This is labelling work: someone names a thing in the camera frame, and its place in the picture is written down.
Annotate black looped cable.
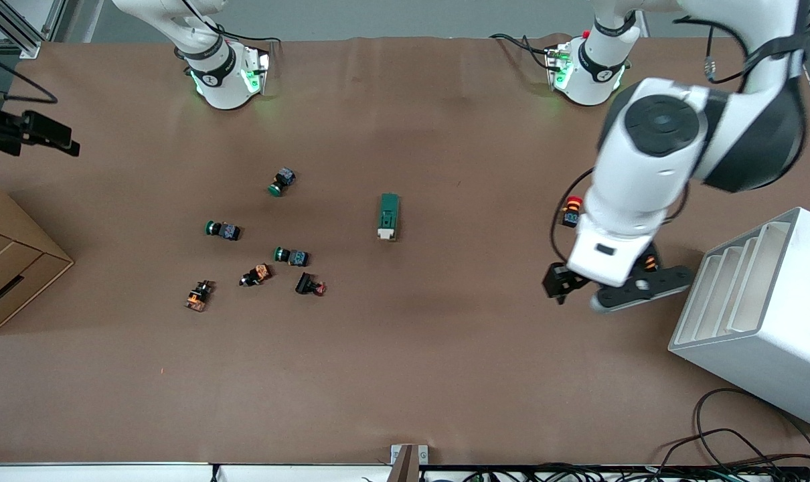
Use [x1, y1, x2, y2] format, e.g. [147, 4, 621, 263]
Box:
[646, 388, 810, 482]

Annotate brown cardboard box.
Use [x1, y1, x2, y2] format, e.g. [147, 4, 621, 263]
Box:
[0, 179, 75, 335]

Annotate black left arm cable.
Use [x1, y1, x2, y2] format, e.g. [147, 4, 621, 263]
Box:
[549, 17, 810, 268]

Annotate metal table bracket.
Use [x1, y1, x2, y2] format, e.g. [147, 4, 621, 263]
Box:
[390, 444, 429, 482]

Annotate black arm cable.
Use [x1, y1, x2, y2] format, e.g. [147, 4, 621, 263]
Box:
[0, 0, 282, 104]
[549, 17, 810, 268]

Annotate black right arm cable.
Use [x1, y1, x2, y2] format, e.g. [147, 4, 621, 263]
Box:
[0, 0, 282, 104]

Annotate white stepped rack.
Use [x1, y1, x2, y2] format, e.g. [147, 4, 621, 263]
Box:
[668, 207, 810, 430]

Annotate aluminium frame profile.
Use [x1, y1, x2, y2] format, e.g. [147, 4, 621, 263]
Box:
[0, 0, 68, 61]

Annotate black square button red base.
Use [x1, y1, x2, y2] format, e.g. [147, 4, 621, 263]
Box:
[295, 271, 327, 297]

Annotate green load switch white toggle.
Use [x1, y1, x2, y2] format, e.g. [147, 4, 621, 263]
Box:
[377, 193, 401, 242]

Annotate black base cable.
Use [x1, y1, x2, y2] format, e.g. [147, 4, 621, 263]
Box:
[489, 32, 560, 71]

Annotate brown table cover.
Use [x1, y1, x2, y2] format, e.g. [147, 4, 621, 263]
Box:
[0, 35, 810, 467]

